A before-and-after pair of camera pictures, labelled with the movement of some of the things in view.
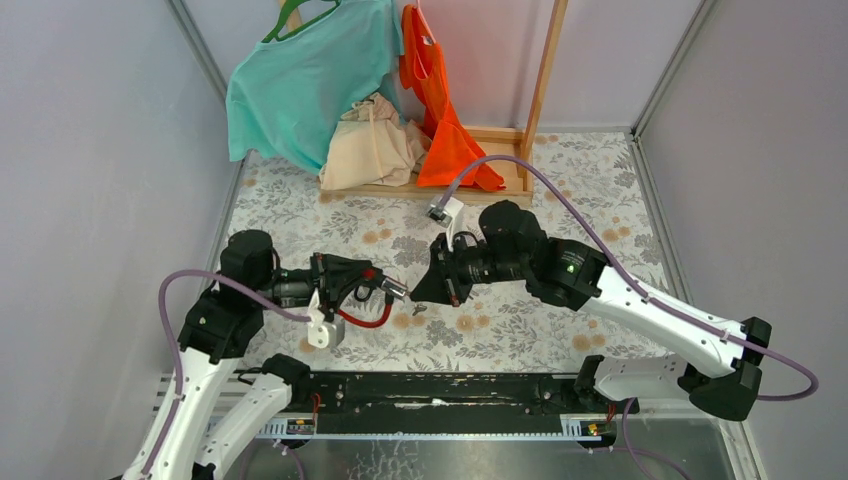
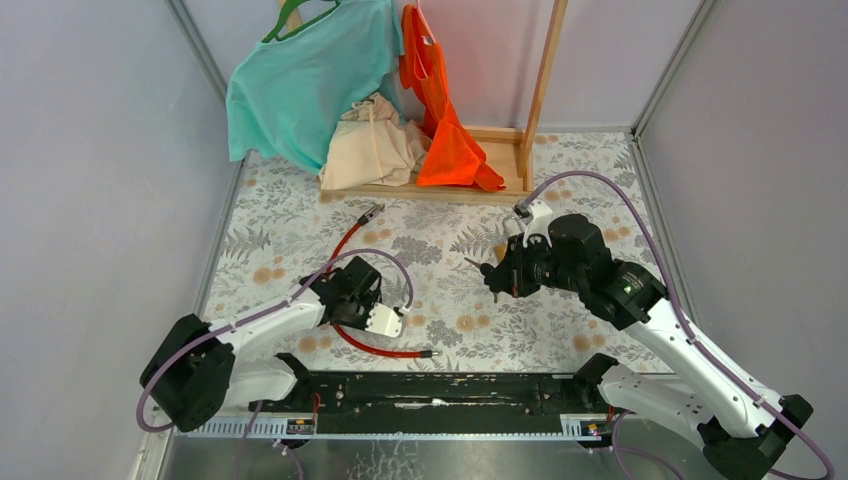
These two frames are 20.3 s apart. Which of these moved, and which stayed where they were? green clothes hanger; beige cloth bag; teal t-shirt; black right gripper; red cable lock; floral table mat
Moved: red cable lock; black right gripper
Stayed: floral table mat; beige cloth bag; green clothes hanger; teal t-shirt
